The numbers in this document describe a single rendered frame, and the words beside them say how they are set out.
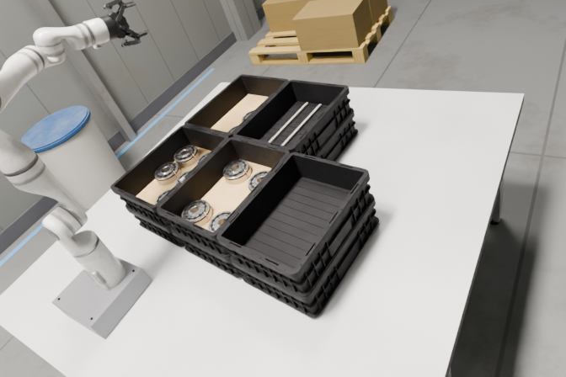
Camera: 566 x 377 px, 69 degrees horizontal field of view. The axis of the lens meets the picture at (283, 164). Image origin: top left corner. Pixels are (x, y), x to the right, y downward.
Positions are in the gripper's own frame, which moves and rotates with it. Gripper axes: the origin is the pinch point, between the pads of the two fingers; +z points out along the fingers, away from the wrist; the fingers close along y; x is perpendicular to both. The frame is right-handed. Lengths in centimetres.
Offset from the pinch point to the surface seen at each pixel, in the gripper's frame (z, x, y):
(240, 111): 37, 16, -49
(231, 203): -8, -18, -67
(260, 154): 10, -20, -57
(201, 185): -9, -6, -60
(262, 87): 49, 9, -42
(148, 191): -17, 21, -59
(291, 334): -29, -53, -94
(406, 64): 230, 36, -89
